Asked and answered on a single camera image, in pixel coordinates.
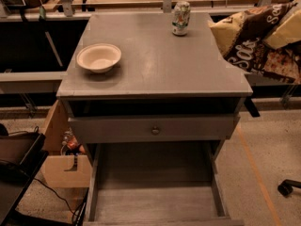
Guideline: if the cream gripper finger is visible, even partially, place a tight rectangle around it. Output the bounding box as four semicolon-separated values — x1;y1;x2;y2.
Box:
263;4;301;49

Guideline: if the brown chip bag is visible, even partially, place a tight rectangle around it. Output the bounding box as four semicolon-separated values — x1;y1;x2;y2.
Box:
208;3;300;84

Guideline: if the upper drawer with knob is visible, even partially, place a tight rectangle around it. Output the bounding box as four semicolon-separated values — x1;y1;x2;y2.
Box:
69;114;239;144

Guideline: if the open middle drawer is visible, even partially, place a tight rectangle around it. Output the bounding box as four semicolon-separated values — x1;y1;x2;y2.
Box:
83;141;244;226

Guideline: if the green white soda can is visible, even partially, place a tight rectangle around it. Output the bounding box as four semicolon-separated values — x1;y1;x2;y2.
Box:
172;1;191;36

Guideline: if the black chair caster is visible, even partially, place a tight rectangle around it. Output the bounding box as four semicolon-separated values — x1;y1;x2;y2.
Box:
277;179;301;197

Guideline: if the grey cabinet with drawers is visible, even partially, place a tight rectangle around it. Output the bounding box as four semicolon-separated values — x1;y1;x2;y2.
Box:
55;11;254;226

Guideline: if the white paper bowl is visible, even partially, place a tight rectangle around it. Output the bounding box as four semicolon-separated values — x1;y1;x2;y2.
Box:
76;43;121;73

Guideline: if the wooden crate on floor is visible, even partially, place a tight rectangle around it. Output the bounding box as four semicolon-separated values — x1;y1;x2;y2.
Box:
41;100;92;187

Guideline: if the black cart on left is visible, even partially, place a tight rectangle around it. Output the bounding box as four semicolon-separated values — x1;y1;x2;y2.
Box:
0;124;48;226

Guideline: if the black floor cable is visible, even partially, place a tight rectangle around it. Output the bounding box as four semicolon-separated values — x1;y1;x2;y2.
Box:
32;176;87;225

